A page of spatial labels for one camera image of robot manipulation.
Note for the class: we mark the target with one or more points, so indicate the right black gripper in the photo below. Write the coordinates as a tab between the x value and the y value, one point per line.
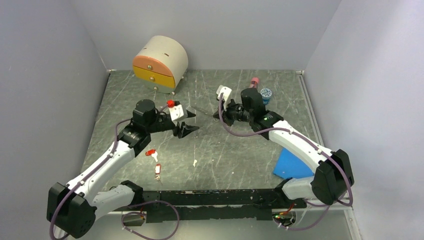
225	115

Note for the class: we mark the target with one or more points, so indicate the pink capped brown vial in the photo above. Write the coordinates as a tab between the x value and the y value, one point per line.
254	82

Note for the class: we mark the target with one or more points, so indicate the key with red tag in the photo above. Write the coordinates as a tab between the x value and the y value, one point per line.
152	153

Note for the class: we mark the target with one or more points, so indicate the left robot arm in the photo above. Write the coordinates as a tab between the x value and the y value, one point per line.
131	137

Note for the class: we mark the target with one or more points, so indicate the blue round tin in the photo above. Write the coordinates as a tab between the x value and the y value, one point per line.
266	95

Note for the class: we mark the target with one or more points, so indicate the key with red label fob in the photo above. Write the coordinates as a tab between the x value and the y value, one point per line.
157	172

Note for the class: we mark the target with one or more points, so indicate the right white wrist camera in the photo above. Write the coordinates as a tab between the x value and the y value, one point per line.
224	95

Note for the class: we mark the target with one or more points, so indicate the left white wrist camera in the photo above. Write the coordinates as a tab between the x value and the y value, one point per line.
176	111

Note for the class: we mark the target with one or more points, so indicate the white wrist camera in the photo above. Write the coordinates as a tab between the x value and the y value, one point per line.
224	95
176	111

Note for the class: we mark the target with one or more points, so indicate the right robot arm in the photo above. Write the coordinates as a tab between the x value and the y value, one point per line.
332	178

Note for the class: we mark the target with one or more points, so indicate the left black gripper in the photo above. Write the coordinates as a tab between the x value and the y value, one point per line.
184	129

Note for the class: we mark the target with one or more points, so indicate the blue foam sheet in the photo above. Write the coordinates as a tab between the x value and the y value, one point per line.
290	166

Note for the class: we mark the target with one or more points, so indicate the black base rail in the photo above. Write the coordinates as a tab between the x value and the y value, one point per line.
170	205

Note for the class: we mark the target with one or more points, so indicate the aluminium frame rail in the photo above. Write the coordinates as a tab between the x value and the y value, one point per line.
132	197

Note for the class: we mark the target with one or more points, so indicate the round beige drawer box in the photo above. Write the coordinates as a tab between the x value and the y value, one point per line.
161	64

